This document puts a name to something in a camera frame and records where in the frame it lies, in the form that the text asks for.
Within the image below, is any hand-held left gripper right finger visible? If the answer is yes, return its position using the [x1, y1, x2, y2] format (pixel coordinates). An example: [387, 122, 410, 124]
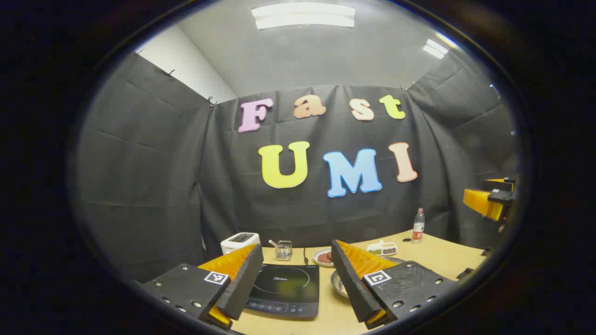
[331, 240, 459, 330]

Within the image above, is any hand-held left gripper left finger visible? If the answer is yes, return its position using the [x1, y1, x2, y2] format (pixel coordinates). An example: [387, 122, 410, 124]
[142, 243, 264, 330]

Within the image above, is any stainless steel pot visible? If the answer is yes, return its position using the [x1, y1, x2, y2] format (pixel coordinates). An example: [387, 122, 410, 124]
[331, 257, 406, 298]

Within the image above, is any black induction cooktop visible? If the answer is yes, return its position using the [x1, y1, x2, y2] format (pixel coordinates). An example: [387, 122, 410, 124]
[244, 263, 320, 318]

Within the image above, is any white round plate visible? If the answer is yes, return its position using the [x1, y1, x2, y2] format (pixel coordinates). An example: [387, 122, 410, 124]
[313, 248, 335, 267]

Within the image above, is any white toaster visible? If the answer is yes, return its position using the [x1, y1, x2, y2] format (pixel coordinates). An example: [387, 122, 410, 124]
[220, 232, 261, 255]

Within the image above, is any white divided tray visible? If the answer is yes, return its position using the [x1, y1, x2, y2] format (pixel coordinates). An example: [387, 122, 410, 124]
[367, 240, 398, 257]

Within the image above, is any clear plastic water bottle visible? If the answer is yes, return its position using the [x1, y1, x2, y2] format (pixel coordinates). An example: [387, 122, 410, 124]
[412, 208, 426, 244]

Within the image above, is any black backdrop cloth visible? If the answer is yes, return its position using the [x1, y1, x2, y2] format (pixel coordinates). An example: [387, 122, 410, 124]
[74, 51, 520, 284]

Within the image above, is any small ceiling light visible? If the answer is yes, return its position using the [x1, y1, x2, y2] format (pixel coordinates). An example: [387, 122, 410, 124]
[423, 39, 449, 60]

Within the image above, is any long ceiling light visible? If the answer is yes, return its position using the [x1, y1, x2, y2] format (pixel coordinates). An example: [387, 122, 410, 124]
[251, 2, 356, 31]

